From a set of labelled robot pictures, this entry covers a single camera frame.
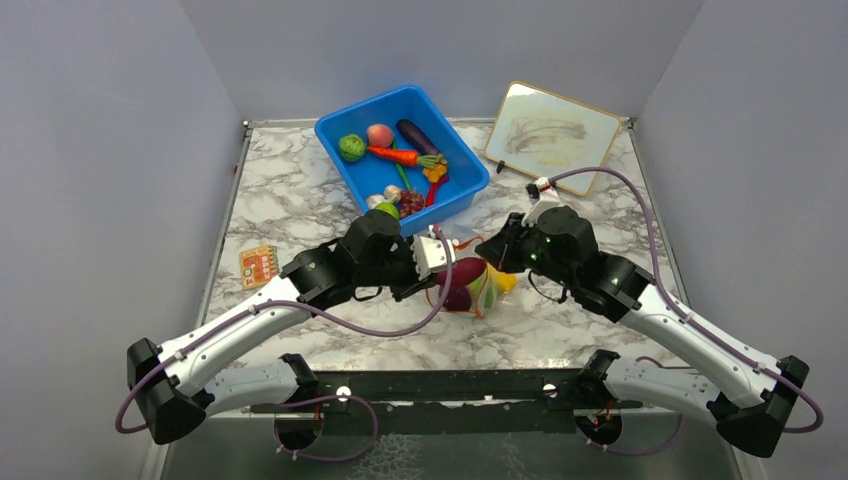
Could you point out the green artichoke toy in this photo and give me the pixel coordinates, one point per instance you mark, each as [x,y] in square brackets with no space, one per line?
[352,148]

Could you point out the purple eggplant toy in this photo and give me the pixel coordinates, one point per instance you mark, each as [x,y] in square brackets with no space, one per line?
[413,135]

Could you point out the gold framed whiteboard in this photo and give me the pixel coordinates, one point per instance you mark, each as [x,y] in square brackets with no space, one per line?
[540,134]

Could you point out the red grapes toy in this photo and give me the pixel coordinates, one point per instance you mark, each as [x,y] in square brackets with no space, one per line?
[409,203]

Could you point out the small orange pepper toy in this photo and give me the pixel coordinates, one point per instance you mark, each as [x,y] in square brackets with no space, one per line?
[435,174]

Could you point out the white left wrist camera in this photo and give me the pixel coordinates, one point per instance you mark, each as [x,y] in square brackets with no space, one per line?
[432,253]

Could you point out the white garlic toy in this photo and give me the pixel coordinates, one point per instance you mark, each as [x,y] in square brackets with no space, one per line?
[390,195]

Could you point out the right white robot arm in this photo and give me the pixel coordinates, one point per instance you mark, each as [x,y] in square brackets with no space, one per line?
[748,396]

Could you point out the clear zip bag orange zipper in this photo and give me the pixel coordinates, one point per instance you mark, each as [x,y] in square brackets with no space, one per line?
[463,249]

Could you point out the green cabbage toy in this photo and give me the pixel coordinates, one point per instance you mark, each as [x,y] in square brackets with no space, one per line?
[483,294]

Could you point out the purple sweet potato toy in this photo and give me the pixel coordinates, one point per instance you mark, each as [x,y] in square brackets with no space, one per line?
[464,272]

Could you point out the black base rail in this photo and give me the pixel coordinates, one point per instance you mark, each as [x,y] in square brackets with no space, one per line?
[434,402]

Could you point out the green lime toy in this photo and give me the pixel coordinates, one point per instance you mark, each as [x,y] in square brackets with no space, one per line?
[388,208]

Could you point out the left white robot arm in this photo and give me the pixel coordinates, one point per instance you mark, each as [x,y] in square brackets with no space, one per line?
[175,386]

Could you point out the peach toy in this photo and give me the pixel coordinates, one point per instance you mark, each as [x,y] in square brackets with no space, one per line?
[380,136]

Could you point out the blue plastic bin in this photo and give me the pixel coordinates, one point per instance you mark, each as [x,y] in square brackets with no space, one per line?
[400,138]

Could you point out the purple onion toy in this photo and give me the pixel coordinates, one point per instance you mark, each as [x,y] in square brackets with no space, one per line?
[458,299]

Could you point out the orange card tile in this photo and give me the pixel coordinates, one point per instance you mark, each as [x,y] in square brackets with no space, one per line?
[258,266]

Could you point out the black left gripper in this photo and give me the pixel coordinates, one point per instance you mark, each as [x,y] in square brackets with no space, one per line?
[413,283]

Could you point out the red chili toy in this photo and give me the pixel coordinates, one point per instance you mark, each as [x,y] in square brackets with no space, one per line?
[430,198]

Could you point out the orange carrot toy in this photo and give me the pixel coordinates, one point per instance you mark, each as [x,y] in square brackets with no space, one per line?
[410,158]

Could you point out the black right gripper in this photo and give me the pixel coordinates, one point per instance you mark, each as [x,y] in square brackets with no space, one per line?
[501,248]

